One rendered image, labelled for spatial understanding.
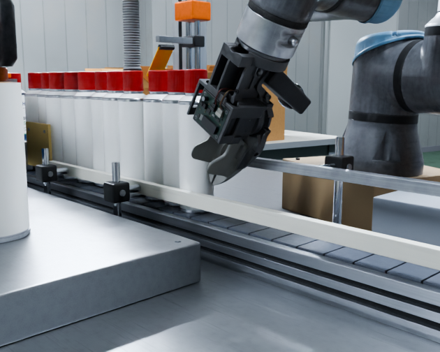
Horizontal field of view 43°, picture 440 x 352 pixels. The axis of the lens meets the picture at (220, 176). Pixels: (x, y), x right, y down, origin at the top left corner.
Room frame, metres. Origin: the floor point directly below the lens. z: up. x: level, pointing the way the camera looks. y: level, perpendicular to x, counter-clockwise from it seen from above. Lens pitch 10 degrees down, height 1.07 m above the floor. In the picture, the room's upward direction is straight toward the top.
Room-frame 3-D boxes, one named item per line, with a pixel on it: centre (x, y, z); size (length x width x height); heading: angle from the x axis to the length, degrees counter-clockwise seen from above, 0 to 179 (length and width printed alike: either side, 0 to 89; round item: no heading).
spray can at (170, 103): (0.85, 0.06, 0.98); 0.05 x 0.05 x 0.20
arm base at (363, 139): (0.96, -0.28, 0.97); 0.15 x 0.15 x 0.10
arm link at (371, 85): (0.95, -0.29, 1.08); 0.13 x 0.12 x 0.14; 34
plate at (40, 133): (1.11, 0.37, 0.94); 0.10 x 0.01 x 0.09; 43
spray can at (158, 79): (0.89, 0.10, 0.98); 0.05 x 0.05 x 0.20
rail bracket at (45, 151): (0.99, 0.30, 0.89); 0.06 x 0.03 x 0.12; 133
